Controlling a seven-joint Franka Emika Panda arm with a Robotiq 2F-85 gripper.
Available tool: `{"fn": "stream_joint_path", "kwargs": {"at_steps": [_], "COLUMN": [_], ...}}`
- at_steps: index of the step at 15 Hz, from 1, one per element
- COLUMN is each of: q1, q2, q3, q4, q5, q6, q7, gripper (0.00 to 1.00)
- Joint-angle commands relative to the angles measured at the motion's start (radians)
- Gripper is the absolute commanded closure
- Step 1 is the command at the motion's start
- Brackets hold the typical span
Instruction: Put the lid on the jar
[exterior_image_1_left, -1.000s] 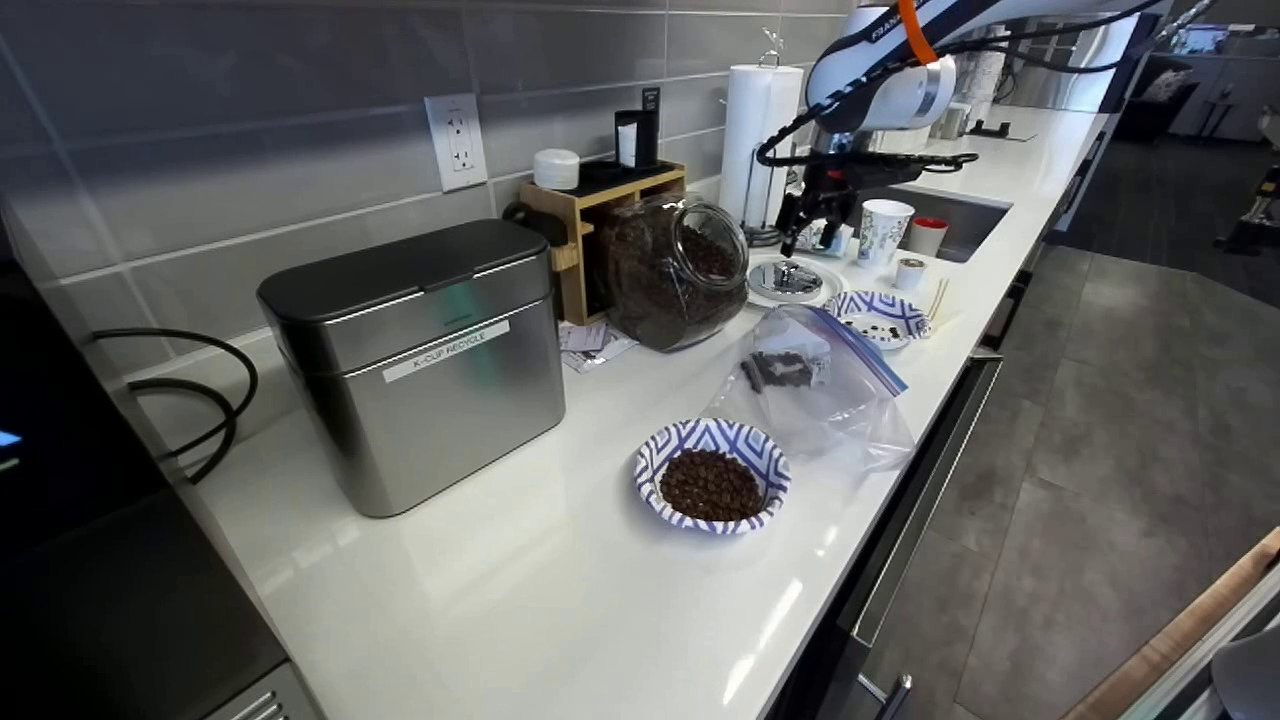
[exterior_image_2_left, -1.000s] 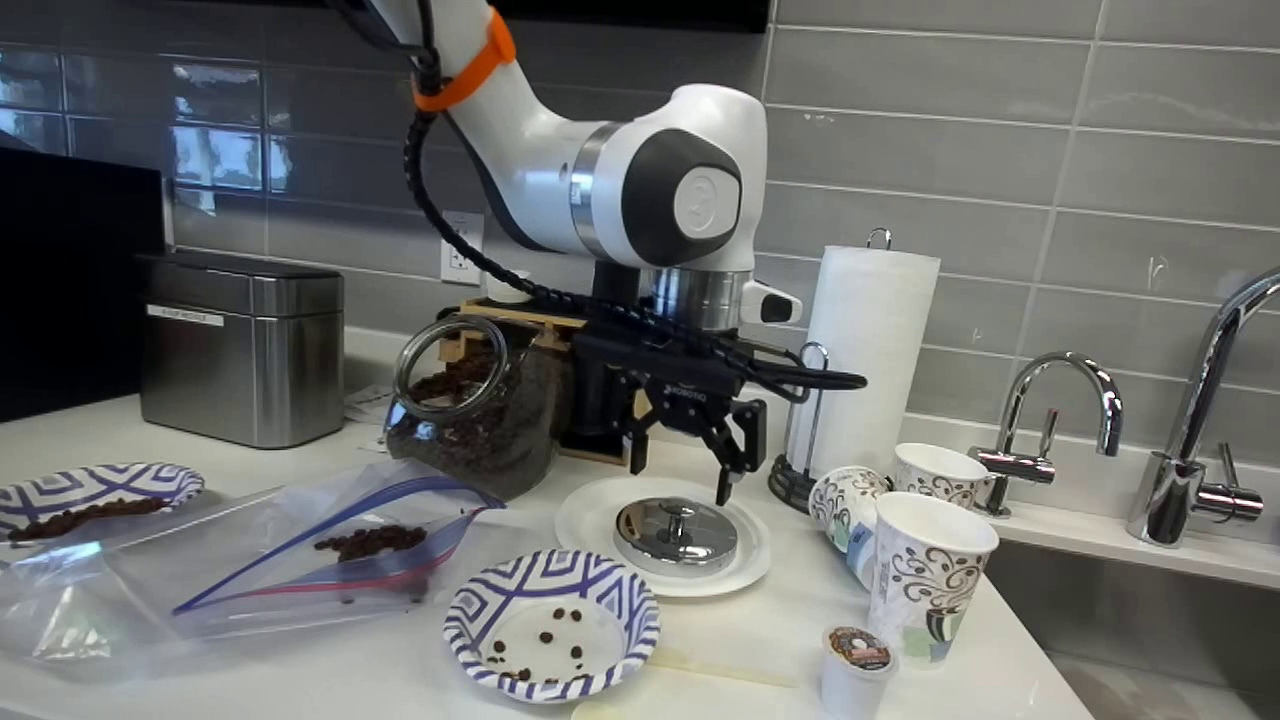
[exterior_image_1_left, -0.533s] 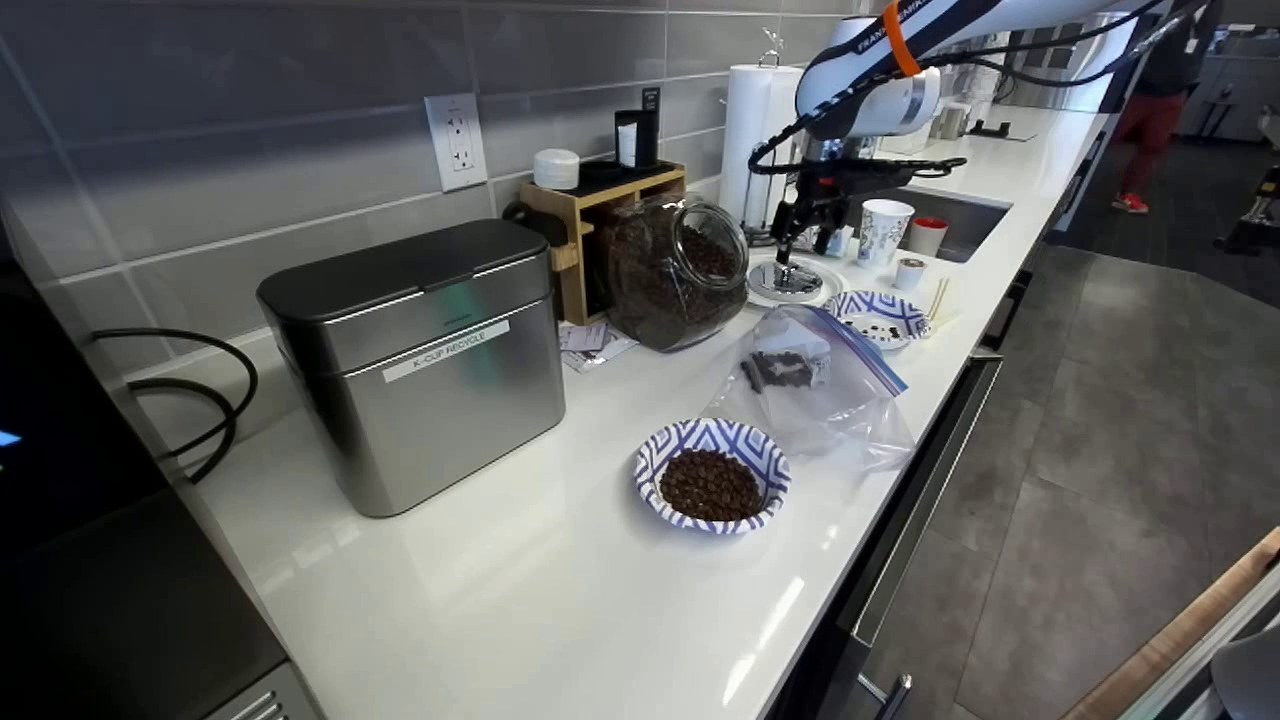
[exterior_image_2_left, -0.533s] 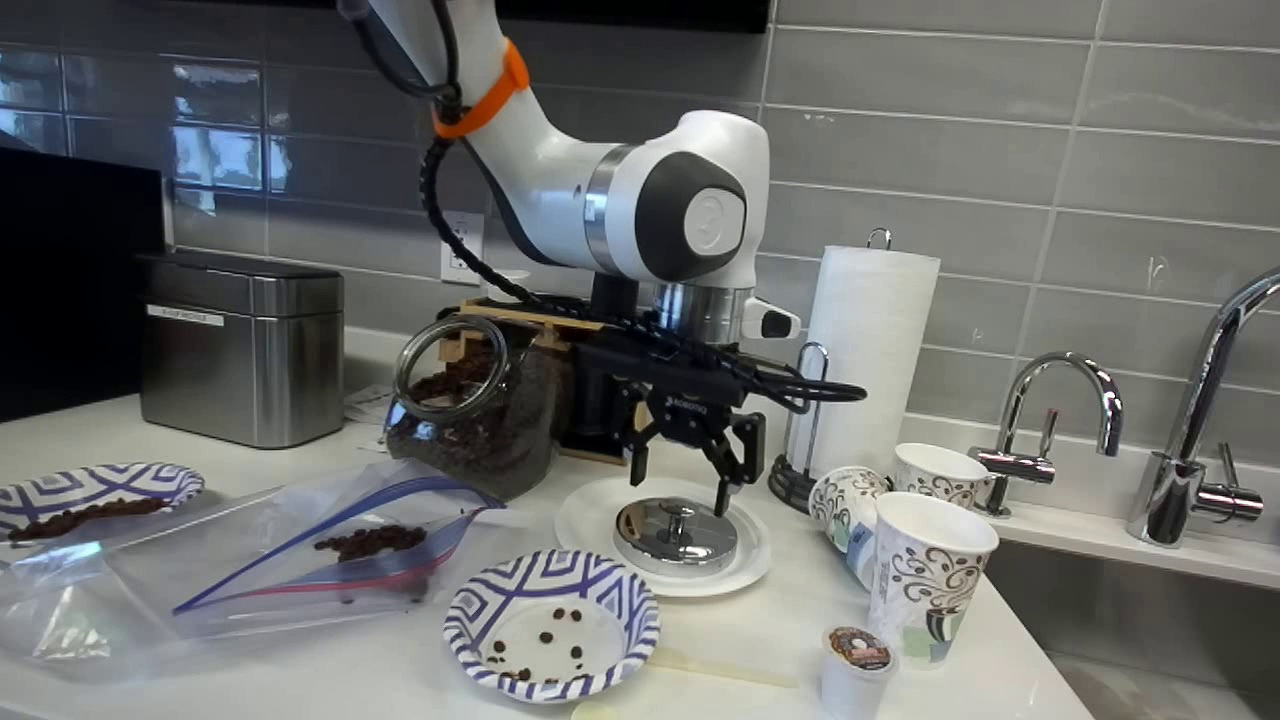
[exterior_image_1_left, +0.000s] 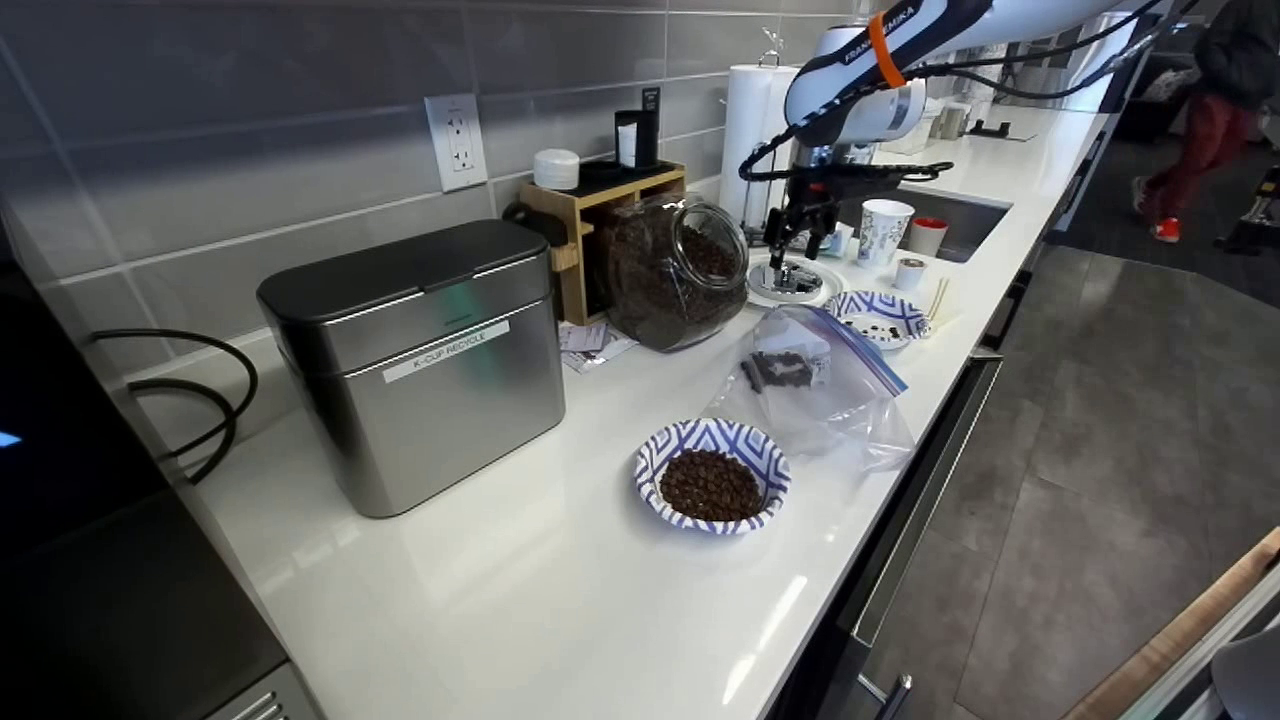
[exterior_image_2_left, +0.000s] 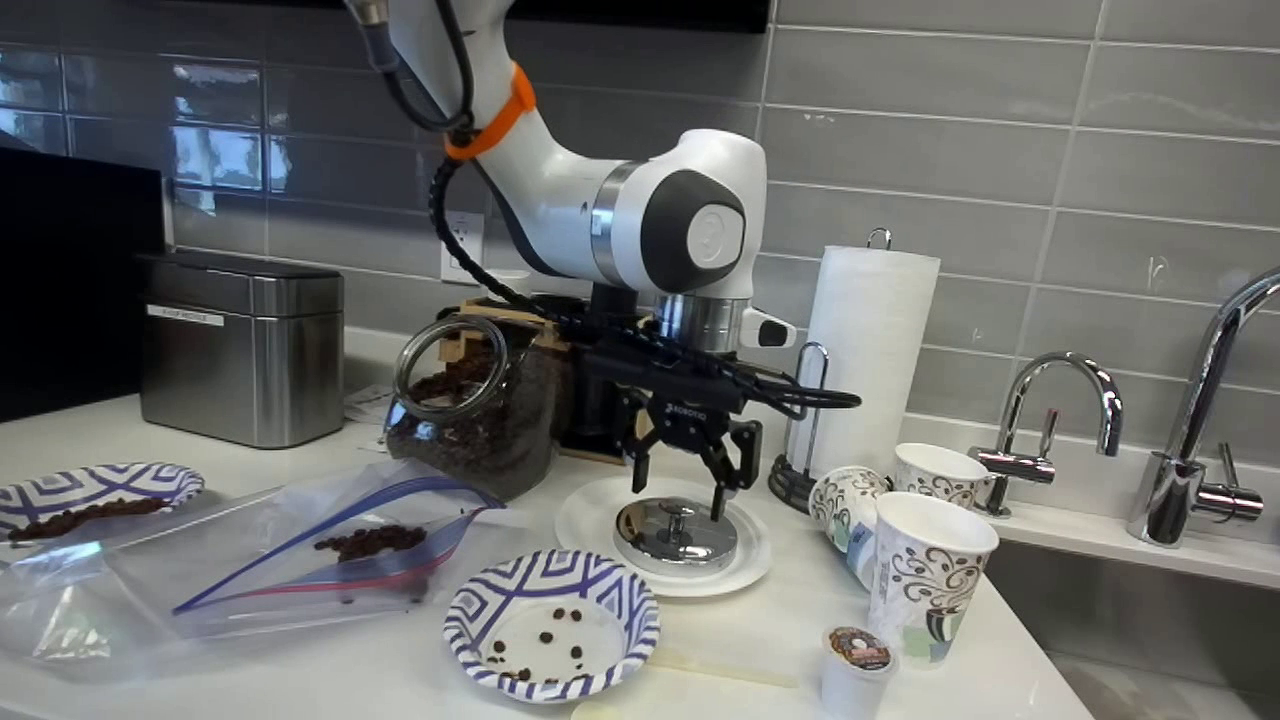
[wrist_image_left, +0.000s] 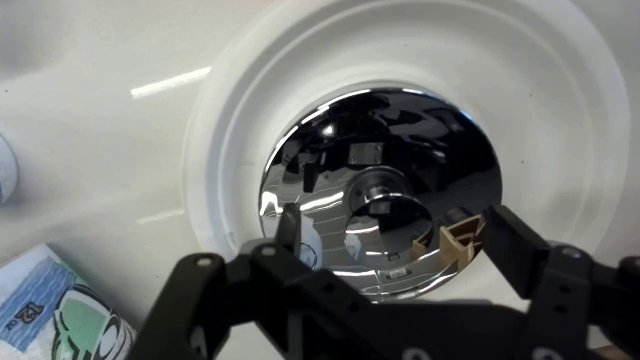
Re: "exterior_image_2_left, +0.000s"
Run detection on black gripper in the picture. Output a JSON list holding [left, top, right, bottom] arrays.
[[603, 347, 777, 522]]

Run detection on round metal jar lid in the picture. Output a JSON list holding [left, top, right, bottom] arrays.
[[610, 490, 741, 569]]

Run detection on glass jar of coffee beans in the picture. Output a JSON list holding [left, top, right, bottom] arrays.
[[378, 312, 571, 506]]

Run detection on black paper towel holder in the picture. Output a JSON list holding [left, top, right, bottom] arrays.
[[765, 229, 901, 514]]

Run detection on white round plate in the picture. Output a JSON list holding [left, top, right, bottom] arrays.
[[553, 471, 777, 605]]

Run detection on wooden countertop rack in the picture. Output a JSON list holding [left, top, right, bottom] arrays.
[[451, 294, 661, 468]]

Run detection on tipped patterned paper cup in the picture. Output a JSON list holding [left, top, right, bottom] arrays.
[[804, 459, 895, 560]]

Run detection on white paper towel roll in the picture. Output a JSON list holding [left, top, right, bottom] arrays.
[[784, 240, 942, 480]]

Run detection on blue patterned bowl few beans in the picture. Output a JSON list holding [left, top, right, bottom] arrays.
[[441, 545, 662, 709]]

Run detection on short patterned paper cup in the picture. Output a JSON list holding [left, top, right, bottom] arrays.
[[886, 440, 994, 514]]

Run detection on small coffee pod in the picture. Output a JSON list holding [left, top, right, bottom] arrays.
[[817, 624, 895, 720]]

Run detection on tall patterned paper cup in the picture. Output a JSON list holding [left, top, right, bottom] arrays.
[[869, 488, 1005, 668]]

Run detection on small chrome faucet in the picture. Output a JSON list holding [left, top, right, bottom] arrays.
[[968, 347, 1126, 514]]

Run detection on clear zip plastic bag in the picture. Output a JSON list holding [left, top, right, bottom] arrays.
[[0, 457, 494, 673]]

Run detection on dark upper cabinet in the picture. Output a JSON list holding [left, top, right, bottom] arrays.
[[505, 0, 777, 36]]

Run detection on stainless steel box container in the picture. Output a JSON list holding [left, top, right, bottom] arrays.
[[134, 249, 348, 451]]

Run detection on large chrome faucet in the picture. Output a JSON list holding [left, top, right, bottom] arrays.
[[1126, 263, 1280, 549]]

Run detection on steel sink basin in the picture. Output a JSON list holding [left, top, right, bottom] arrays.
[[985, 537, 1280, 720]]

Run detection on blue patterned bowl many beans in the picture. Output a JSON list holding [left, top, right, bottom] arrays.
[[0, 459, 209, 549]]

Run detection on black appliance with screen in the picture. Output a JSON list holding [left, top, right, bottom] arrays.
[[0, 144, 173, 424]]

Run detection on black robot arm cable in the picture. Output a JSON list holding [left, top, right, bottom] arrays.
[[357, 0, 863, 416]]

